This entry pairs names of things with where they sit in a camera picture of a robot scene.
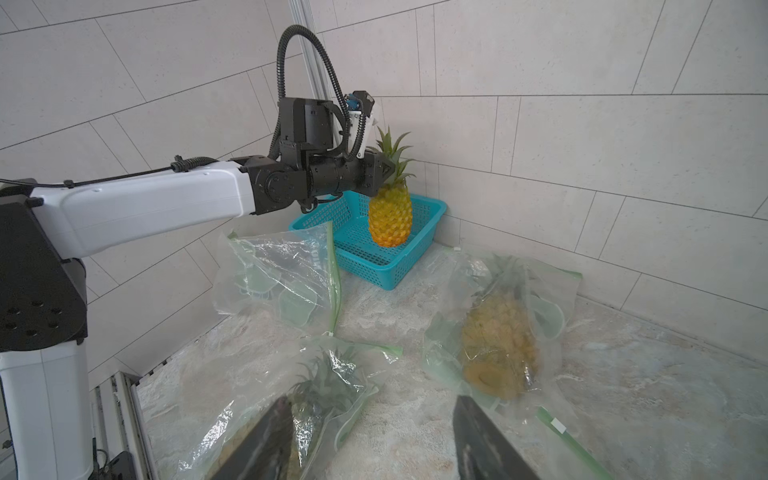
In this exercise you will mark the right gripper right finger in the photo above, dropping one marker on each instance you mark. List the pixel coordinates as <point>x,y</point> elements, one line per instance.
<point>482,451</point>

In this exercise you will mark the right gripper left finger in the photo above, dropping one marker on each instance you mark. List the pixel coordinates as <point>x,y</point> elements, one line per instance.
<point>264,450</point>

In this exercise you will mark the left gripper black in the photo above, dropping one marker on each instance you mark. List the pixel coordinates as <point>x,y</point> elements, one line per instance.
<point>366,175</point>

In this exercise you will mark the pineapple yellow orange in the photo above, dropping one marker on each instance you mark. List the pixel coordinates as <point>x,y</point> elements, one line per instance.
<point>390,215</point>

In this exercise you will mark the clear zip-top bag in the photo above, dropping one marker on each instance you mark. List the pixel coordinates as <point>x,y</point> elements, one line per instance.
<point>251,391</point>
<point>294,274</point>
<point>551,298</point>

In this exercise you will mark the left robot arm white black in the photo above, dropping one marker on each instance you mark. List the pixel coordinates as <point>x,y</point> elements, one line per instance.
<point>47,230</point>

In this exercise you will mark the right pineapple in bag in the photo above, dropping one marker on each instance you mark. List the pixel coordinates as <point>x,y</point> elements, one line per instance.
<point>324,397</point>

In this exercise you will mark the pineapple in bag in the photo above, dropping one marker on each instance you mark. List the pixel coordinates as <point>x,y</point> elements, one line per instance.
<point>498,354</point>
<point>324,397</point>

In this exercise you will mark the back pineapple in bag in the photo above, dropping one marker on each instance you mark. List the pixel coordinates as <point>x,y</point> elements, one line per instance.
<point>498,354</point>

